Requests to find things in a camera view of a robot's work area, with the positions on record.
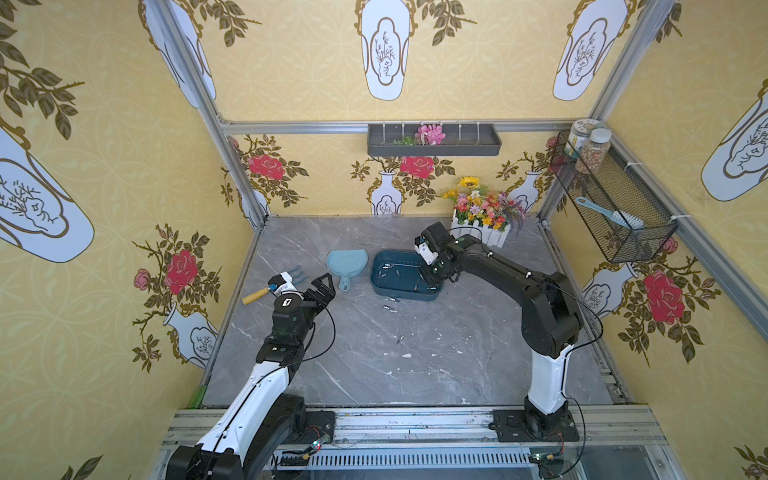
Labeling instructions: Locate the black wire mesh basket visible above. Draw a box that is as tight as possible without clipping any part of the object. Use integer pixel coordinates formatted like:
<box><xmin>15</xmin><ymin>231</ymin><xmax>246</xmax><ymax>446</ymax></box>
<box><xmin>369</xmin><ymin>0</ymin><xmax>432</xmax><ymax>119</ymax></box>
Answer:
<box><xmin>551</xmin><ymin>132</ymin><xmax>678</xmax><ymax>263</ymax></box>

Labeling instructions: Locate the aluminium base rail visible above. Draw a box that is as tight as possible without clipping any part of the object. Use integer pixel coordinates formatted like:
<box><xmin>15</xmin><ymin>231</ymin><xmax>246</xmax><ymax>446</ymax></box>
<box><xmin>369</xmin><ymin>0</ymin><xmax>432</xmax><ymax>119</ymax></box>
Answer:
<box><xmin>306</xmin><ymin>404</ymin><xmax>685</xmax><ymax>479</ymax></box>

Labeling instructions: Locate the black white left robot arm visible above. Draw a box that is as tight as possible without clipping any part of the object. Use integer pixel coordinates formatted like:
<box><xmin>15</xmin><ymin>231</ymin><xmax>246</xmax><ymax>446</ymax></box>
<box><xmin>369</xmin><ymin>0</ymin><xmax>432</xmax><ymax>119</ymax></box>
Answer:
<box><xmin>165</xmin><ymin>272</ymin><xmax>336</xmax><ymax>479</ymax></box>

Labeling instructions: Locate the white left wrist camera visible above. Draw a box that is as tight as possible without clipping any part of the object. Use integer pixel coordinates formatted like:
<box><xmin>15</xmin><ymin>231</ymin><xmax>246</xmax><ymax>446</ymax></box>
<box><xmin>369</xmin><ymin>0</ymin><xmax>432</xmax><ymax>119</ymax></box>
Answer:
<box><xmin>268</xmin><ymin>271</ymin><xmax>296</xmax><ymax>296</ymax></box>

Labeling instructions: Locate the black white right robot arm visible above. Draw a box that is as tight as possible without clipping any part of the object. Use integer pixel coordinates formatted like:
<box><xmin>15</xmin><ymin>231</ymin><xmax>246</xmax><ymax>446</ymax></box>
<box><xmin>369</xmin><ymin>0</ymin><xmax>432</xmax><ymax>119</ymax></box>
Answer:
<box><xmin>414</xmin><ymin>223</ymin><xmax>584</xmax><ymax>440</ymax></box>

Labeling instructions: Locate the light blue dustpan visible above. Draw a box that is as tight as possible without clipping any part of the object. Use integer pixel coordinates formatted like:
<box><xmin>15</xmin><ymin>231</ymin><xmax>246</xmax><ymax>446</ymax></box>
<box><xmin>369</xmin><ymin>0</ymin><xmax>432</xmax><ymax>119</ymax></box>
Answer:
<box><xmin>326</xmin><ymin>249</ymin><xmax>368</xmax><ymax>292</ymax></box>

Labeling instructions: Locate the light blue brush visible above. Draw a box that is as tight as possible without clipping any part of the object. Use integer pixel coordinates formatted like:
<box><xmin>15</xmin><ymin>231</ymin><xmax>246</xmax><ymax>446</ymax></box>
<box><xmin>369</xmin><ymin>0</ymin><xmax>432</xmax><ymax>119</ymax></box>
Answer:
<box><xmin>575</xmin><ymin>197</ymin><xmax>645</xmax><ymax>230</ymax></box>

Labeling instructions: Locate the dark wall shelf tray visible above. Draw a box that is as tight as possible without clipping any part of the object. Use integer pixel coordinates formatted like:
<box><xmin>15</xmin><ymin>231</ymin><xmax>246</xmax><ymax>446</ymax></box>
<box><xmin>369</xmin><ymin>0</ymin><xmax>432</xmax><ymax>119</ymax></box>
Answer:
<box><xmin>367</xmin><ymin>122</ymin><xmax>502</xmax><ymax>157</ymax></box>

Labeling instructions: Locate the pink flower on shelf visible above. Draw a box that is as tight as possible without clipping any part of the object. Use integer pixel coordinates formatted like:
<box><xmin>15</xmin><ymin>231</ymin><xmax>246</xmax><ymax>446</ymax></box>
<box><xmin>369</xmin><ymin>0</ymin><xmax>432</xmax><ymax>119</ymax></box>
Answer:
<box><xmin>415</xmin><ymin>124</ymin><xmax>446</xmax><ymax>145</ymax></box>

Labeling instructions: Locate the glass jar white lid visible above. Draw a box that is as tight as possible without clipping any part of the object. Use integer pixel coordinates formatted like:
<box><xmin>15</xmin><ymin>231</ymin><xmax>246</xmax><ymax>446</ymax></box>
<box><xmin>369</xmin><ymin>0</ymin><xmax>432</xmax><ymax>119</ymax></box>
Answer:
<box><xmin>564</xmin><ymin>118</ymin><xmax>604</xmax><ymax>158</ymax></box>

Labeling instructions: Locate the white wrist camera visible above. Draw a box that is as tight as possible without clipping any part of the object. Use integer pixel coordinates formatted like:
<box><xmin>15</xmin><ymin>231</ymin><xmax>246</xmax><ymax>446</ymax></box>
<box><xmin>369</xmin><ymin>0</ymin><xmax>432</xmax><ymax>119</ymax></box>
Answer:
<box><xmin>268</xmin><ymin>271</ymin><xmax>296</xmax><ymax>296</ymax></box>
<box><xmin>414</xmin><ymin>236</ymin><xmax>438</xmax><ymax>265</ymax></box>

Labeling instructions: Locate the spice jar white lid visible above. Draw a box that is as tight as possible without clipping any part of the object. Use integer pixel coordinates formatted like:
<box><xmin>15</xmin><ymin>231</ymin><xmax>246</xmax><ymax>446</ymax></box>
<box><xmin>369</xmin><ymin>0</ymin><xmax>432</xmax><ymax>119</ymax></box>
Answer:
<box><xmin>576</xmin><ymin>128</ymin><xmax>612</xmax><ymax>174</ymax></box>

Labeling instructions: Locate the white fence flower box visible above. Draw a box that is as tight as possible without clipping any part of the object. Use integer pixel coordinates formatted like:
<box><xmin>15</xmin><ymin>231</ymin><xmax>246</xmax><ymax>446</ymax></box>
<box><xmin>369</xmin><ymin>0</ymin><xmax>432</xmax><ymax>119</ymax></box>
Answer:
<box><xmin>442</xmin><ymin>176</ymin><xmax>526</xmax><ymax>247</ymax></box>

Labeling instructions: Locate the teal plastic storage box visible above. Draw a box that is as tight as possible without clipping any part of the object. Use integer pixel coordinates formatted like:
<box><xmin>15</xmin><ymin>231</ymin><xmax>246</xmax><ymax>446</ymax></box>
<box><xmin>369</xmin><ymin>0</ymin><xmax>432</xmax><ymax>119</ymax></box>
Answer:
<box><xmin>370</xmin><ymin>250</ymin><xmax>443</xmax><ymax>301</ymax></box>

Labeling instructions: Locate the blue rake yellow handle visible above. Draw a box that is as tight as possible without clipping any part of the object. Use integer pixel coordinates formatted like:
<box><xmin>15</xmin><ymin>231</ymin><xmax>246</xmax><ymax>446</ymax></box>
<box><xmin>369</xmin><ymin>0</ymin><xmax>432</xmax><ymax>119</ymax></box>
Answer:
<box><xmin>241</xmin><ymin>266</ymin><xmax>307</xmax><ymax>305</ymax></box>

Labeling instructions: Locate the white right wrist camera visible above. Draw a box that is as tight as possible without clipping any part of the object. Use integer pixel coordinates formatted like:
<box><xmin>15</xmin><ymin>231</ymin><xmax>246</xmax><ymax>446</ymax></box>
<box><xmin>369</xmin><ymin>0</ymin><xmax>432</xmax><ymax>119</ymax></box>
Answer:
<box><xmin>414</xmin><ymin>236</ymin><xmax>438</xmax><ymax>265</ymax></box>

